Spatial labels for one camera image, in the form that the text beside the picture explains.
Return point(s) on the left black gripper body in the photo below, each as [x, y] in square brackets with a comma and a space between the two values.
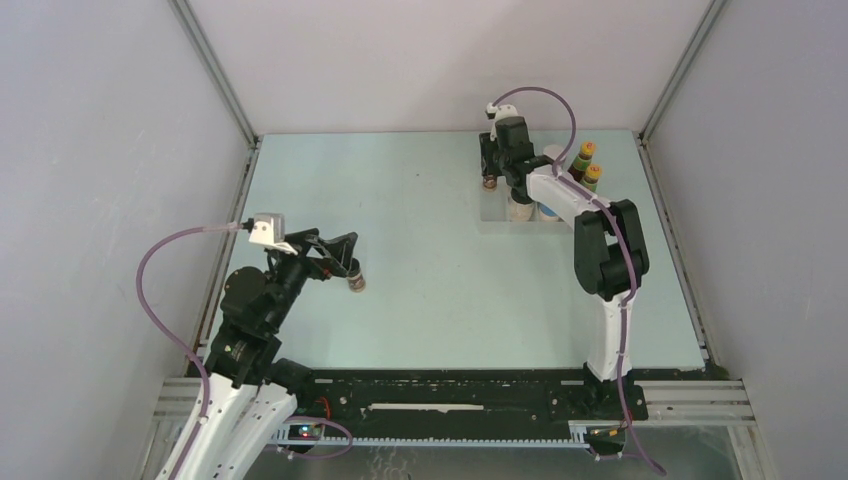
[290, 272]

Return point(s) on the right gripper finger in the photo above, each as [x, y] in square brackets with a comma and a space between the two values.
[488, 149]
[518, 192]

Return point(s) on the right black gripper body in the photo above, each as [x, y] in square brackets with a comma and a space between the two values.
[504, 156]

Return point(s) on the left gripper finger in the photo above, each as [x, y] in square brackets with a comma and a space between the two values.
[301, 239]
[336, 255]

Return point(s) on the black lid salt shaker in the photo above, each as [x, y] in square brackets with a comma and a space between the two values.
[520, 212]

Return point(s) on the small black cap spice bottle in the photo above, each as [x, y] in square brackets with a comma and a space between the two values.
[489, 183]

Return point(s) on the blue label spice jar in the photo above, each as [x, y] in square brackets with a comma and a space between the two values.
[553, 152]
[545, 214]

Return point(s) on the small dark pepper bottle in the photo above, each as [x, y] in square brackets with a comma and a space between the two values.
[355, 280]

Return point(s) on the sauce bottle yellow cap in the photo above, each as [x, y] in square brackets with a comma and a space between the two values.
[582, 161]
[591, 177]

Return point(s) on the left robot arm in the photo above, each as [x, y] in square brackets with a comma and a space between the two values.
[239, 405]

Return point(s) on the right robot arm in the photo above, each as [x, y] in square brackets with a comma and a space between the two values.
[609, 251]

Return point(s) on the clear plastic organizer tray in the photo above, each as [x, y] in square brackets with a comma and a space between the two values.
[497, 208]

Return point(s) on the left circuit board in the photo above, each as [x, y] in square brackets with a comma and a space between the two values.
[303, 434]

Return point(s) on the circuit board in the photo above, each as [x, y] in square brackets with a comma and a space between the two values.
[303, 434]
[611, 434]

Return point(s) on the right circuit board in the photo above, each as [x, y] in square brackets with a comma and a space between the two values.
[611, 434]

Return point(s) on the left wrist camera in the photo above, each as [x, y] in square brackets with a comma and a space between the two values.
[267, 230]

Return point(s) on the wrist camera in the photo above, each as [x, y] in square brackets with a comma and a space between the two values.
[267, 230]
[501, 111]

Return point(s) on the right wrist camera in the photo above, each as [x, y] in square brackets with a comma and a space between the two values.
[501, 111]

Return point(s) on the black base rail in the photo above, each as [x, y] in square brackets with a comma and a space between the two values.
[469, 405]

